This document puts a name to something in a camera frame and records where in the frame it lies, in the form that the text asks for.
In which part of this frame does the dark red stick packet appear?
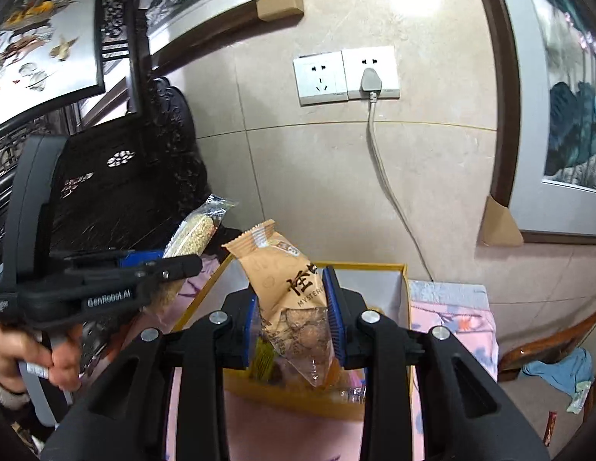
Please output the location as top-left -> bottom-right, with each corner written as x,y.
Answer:
542,410 -> 558,448

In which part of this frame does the dark carved wooden furniture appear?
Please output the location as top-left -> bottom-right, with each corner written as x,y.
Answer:
0,0 -> 217,443

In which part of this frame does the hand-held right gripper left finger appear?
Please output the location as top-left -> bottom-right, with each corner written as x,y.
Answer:
41,290 -> 261,461

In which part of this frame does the framed bird picture panel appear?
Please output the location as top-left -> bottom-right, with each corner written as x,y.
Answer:
0,0 -> 107,131

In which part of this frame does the grey power plug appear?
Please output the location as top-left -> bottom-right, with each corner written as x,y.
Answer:
359,68 -> 384,95

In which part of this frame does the clear sesame bar packet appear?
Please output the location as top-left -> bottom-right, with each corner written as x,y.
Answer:
156,193 -> 236,309

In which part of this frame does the blue cloth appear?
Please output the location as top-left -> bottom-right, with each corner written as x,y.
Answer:
521,347 -> 595,395

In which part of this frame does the person's left hand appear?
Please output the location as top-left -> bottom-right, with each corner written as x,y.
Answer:
0,321 -> 85,393

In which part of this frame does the pink floral blanket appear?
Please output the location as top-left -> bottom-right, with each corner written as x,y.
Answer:
166,254 -> 501,461

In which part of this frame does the green snack packet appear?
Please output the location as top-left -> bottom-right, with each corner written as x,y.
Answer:
250,336 -> 277,383

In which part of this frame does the small green-white packet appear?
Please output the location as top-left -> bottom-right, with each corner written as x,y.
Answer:
565,379 -> 595,415

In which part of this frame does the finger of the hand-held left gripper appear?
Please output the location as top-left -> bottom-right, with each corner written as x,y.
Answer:
48,248 -> 167,270
134,254 -> 204,298

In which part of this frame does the kraft paper cookie packet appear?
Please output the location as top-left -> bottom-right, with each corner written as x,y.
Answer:
222,219 -> 345,390

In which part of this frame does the white wall socket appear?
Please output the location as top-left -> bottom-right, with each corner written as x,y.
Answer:
341,45 -> 402,102
293,50 -> 350,107

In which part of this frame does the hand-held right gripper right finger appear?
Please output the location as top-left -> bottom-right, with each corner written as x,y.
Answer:
324,266 -> 551,461

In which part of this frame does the framed lotus painting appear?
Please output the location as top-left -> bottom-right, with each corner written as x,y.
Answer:
468,0 -> 596,247

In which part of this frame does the yellow cardboard box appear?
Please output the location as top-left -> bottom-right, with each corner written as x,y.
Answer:
170,262 -> 420,424

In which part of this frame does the wooden armchair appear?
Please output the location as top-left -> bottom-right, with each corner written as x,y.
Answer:
496,307 -> 596,461

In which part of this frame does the grey power cable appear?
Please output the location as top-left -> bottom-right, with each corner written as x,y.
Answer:
367,91 -> 436,282

